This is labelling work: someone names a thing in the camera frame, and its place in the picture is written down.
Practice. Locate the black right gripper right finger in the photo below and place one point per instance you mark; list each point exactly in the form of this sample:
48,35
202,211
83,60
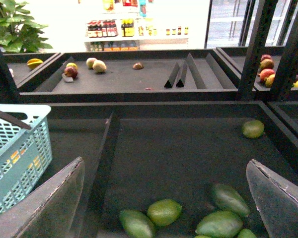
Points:
276,200

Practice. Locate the green avocado bottom right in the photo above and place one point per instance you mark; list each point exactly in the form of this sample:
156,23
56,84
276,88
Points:
220,224

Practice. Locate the stocked grocery shelf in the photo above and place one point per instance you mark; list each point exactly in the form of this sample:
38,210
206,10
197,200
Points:
131,25

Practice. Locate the black fruit display shelf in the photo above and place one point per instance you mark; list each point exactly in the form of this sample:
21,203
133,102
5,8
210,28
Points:
139,152

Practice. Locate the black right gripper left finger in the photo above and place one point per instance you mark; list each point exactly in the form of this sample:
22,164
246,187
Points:
48,211

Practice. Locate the green potted plant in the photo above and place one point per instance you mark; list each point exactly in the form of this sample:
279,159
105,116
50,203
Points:
19,33

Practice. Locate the green avocado upper right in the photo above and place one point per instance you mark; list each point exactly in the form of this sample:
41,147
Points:
227,198

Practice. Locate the light blue plastic basket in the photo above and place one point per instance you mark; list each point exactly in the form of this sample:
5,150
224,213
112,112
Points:
25,153

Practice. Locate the green lime near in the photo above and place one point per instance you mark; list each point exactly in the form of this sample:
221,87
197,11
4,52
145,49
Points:
164,212

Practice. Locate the dark red pomegranate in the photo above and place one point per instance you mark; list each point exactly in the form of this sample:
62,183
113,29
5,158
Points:
71,71

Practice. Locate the yellow star fruit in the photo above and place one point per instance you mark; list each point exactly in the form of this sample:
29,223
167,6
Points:
33,63

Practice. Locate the green lime far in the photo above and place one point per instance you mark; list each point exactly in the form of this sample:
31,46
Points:
253,129

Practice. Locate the green avocado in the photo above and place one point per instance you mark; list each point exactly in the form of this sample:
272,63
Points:
136,224
220,224
227,198

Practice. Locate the black triangular shelf dividers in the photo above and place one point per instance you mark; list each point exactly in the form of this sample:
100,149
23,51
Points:
194,73

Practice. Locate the brown kiwi fruit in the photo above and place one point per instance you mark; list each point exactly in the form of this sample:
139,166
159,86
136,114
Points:
138,66

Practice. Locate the green lime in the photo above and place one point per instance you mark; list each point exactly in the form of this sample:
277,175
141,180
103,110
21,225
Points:
164,212
253,129

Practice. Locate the green avocado bottom left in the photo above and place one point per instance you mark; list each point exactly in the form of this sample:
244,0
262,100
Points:
136,224

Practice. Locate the red mango pile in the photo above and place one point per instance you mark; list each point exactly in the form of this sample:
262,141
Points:
266,72

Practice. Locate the glass door refrigerator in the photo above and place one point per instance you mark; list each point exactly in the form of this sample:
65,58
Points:
230,23

